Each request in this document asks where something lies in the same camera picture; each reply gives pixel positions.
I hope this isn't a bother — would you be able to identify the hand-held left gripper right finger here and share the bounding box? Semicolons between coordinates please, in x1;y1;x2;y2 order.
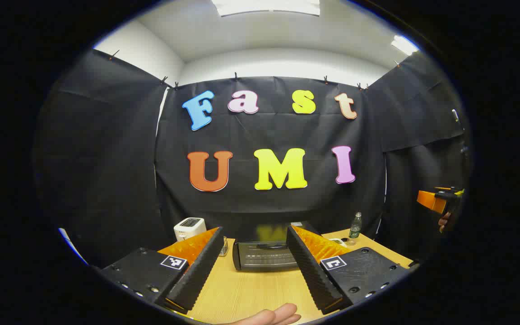
286;225;412;316

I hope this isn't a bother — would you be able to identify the rectangular ceiling light panel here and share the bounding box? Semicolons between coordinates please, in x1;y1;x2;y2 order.
210;0;321;17

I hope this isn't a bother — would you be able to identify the white toaster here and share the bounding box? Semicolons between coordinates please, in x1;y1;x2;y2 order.
173;218;207;242

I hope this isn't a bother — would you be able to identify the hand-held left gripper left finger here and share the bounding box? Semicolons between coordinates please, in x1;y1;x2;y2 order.
99;227;225;314

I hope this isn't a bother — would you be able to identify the clear plastic water bottle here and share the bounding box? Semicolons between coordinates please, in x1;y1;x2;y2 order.
349;212;362;240

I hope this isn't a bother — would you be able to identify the small ceiling light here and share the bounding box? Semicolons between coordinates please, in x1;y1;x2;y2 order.
391;35;419;56

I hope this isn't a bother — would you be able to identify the black electric oven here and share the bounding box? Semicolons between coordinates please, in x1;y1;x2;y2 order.
232;220;321;272

